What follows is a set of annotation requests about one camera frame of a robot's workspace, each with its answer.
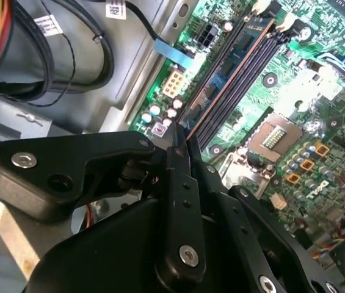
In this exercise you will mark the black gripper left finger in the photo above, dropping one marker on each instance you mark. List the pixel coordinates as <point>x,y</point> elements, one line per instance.
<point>68,164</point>

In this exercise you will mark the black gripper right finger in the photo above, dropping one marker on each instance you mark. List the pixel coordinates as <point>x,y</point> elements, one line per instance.
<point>239,232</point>

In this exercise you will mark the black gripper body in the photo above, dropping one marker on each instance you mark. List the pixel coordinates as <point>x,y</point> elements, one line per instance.
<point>105,259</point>

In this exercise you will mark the RAM stick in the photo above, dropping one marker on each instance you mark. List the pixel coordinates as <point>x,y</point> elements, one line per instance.
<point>230,65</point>

